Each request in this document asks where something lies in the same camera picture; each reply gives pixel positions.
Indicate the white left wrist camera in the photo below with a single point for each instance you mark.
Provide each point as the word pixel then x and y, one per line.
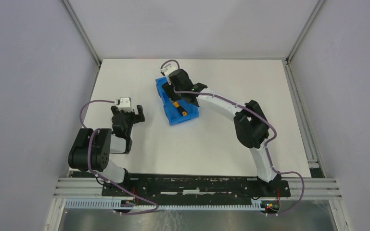
pixel 124 104

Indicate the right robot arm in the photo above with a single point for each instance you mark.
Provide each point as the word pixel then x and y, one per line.
pixel 251 126

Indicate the aluminium front frame rails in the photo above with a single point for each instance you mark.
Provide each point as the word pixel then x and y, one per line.
pixel 315 189

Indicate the white slotted cable duct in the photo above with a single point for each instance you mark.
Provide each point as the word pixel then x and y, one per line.
pixel 119 204

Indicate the aluminium corner post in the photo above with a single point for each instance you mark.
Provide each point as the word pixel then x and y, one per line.
pixel 81 31
pixel 307 26

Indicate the right aluminium corner post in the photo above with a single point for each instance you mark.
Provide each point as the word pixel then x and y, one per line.
pixel 307 26

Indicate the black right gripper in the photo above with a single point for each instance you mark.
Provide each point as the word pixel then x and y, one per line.
pixel 171 91

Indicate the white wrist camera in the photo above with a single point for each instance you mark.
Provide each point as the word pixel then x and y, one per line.
pixel 124 104
pixel 167 70

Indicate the blue plastic bin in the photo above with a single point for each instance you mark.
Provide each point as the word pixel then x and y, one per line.
pixel 173 115

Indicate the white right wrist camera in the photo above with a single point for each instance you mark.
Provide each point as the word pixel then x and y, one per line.
pixel 167 70

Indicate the orange black handled screwdriver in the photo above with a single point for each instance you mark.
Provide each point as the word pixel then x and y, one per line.
pixel 179 108

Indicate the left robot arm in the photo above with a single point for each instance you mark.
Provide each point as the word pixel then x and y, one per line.
pixel 91 150

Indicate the left aluminium corner post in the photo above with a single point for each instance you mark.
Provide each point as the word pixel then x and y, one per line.
pixel 81 31

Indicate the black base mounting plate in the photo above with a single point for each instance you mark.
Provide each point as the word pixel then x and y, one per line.
pixel 164 189

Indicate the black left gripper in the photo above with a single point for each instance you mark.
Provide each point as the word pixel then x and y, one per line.
pixel 128 115

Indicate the right aluminium side rail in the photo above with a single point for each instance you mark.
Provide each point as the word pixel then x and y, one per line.
pixel 310 146

